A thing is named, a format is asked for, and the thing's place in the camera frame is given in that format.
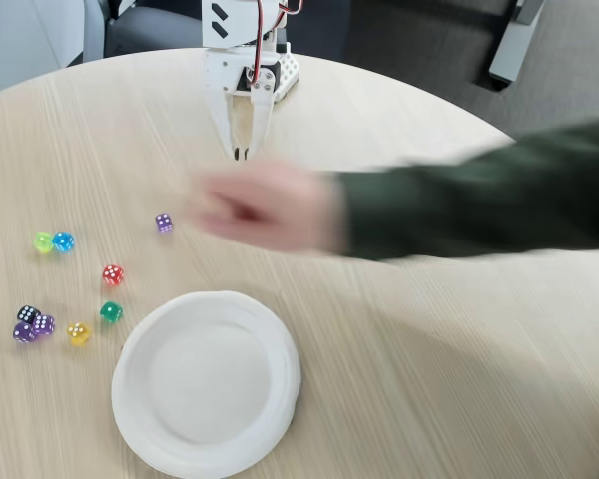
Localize dark green translucent dice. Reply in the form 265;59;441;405
99;300;125;324

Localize yellow translucent dice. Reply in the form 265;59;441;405
66;321;92;346

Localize white paper plate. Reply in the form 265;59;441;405
110;289;302;479

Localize person's hand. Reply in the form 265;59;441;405
187;159;346;255

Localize dark grey chair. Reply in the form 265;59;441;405
104;3;206;59

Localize grey desk leg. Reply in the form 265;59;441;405
488;0;548;87

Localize red servo cable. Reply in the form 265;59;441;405
249;0;267;84
274;0;304;31

